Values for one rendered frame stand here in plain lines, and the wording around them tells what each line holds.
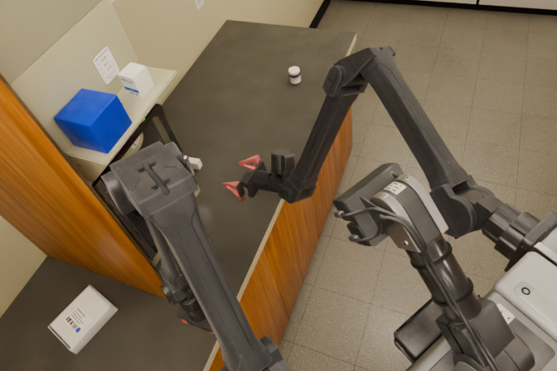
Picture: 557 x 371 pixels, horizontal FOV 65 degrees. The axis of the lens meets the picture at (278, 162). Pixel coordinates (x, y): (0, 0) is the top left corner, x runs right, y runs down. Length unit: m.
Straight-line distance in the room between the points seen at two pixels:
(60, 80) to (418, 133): 0.75
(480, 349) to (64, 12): 0.95
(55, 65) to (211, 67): 1.18
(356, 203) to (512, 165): 2.43
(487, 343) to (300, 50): 1.70
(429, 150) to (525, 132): 2.26
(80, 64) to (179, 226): 0.60
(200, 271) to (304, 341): 1.71
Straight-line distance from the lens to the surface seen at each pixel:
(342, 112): 1.04
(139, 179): 0.58
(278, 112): 1.80
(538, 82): 3.52
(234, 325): 0.66
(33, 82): 1.01
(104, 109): 0.99
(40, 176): 1.04
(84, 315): 1.49
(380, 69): 0.93
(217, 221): 1.52
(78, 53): 1.08
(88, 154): 1.05
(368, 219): 0.55
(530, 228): 0.85
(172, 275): 0.87
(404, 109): 0.91
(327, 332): 2.29
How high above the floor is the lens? 2.17
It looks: 50 degrees down
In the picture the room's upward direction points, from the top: 13 degrees counter-clockwise
